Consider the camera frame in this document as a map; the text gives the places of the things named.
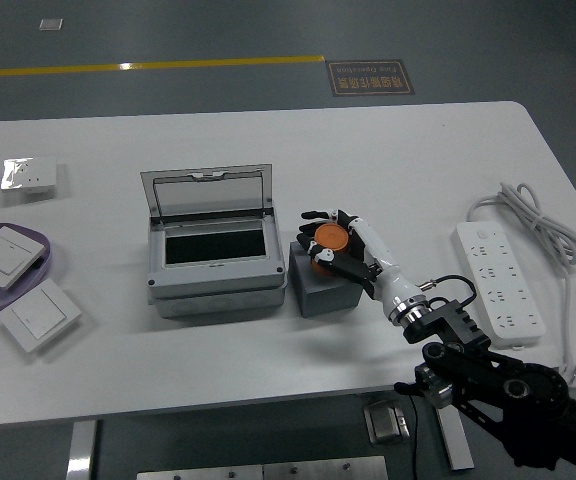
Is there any metal base plate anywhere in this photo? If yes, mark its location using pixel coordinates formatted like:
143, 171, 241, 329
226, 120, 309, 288
136, 455, 389, 480

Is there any white wall switch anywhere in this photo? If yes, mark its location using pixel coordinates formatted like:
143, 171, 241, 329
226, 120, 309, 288
0, 278, 83, 355
0, 225, 51, 290

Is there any silver floor socket box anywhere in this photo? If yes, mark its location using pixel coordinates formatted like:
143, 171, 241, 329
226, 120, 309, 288
362, 399, 412, 445

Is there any thin black floor cable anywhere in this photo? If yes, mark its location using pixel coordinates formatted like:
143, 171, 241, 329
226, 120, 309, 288
407, 394, 422, 480

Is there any grey cube with round hole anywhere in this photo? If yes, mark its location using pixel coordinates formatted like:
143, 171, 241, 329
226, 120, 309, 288
287, 240, 364, 319

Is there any orange cylinder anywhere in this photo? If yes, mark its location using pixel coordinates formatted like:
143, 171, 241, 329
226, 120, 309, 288
312, 223, 355, 279

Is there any white power strip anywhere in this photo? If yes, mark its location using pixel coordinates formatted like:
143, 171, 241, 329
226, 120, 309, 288
451, 221, 548, 350

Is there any white power strip cord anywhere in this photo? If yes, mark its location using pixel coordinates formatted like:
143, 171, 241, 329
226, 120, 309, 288
466, 181, 576, 389

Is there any grey box with clear lid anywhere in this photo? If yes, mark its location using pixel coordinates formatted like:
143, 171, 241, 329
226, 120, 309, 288
140, 163, 288, 320

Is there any yellow floor tape line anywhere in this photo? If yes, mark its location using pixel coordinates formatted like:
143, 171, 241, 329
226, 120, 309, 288
0, 54, 326, 80

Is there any brown floor sign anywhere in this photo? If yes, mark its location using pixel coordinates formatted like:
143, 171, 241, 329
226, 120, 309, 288
324, 59, 416, 98

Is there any white table leg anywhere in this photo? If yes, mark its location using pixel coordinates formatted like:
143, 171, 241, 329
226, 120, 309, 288
65, 419, 98, 480
435, 404, 475, 471

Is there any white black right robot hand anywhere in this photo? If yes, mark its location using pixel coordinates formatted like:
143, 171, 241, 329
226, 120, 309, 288
296, 208, 420, 315

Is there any white wall socket in wrapper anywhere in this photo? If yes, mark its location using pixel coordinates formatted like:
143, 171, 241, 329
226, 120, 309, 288
0, 156, 58, 194

